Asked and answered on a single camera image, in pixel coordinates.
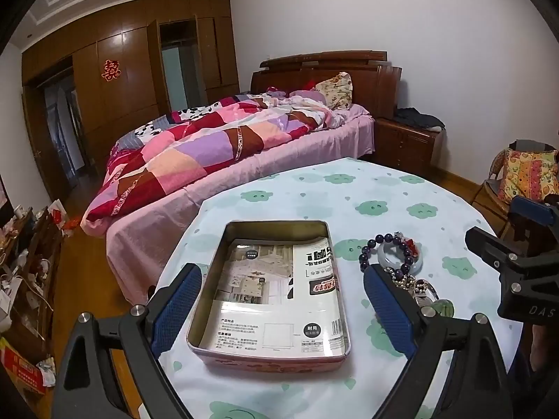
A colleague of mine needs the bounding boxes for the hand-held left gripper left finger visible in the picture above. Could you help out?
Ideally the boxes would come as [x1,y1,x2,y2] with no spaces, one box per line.
[51,263,204,419]

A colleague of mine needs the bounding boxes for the clear white jade bangle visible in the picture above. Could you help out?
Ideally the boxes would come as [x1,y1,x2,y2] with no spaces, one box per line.
[376,242,422,278]

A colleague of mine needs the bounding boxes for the dark clothes pile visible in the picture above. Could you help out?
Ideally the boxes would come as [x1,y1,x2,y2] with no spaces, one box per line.
[393,107,445,131]

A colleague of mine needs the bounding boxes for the dark metal bead bracelet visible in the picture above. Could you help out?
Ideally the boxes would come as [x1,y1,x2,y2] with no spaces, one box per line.
[384,266,413,291]

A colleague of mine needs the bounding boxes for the purple bead bracelet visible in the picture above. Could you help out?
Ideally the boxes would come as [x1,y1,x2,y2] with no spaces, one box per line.
[359,233,421,278]

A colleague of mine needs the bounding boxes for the green flower print tablecloth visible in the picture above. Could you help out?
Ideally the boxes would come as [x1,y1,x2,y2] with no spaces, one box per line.
[155,157,516,419]

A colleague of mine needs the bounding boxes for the bed with pink sheet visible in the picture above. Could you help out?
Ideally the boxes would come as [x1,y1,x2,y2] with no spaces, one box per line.
[81,102,376,308]

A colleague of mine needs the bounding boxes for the patchwork quilt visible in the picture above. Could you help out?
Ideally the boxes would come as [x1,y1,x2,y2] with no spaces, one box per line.
[85,91,337,230]

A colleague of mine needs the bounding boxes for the red paper decoration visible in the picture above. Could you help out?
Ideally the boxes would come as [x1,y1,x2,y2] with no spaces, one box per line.
[101,59,121,83]

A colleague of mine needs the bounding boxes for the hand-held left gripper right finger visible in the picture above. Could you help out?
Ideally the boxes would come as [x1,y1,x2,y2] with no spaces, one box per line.
[363,263,525,419]

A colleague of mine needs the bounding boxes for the colourful patterned cushion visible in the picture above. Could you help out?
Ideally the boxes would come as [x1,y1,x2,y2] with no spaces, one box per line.
[498,148,559,204]

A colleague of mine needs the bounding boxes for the wooden wardrobe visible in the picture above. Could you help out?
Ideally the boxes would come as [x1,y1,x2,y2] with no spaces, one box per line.
[21,0,240,204]

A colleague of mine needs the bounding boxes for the wooden nightstand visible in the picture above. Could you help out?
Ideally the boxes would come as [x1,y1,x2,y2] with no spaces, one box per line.
[373,116,446,171]

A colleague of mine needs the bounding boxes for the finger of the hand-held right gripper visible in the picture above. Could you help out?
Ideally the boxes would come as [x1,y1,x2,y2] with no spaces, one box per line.
[465,226,559,278]
[509,196,559,254]

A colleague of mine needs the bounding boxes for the red and white paper bag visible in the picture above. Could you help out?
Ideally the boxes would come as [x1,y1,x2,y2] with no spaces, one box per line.
[47,198,67,236]

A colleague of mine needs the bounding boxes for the cluttered wooden shelf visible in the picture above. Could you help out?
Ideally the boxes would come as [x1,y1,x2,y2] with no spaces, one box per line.
[0,203,66,359]

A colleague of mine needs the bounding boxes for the purple pillow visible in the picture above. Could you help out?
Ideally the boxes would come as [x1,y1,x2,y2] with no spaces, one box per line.
[288,89,328,108]

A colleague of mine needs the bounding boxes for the green jade bangle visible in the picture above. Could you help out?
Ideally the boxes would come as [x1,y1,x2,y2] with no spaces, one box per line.
[430,297,456,319]

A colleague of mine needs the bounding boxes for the wooden headboard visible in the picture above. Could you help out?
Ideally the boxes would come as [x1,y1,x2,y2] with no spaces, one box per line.
[250,50,403,118]

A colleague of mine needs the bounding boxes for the wicker chair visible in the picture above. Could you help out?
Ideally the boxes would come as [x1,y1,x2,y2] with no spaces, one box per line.
[472,140,559,228]

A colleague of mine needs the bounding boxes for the pink metal tin box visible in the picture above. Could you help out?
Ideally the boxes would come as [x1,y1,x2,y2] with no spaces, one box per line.
[186,219,352,369]

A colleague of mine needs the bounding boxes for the red plastic bag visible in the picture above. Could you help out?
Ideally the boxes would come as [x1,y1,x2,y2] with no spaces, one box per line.
[61,217,88,237]

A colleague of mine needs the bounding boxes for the floral pillow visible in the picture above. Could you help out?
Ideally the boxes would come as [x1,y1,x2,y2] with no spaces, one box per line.
[314,72,354,110]

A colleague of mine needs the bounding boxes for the orange cardboard box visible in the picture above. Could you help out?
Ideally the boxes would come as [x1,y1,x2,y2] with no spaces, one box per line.
[0,336,49,396]

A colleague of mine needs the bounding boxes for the person's right forearm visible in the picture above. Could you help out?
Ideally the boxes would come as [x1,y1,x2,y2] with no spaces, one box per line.
[515,325,559,419]

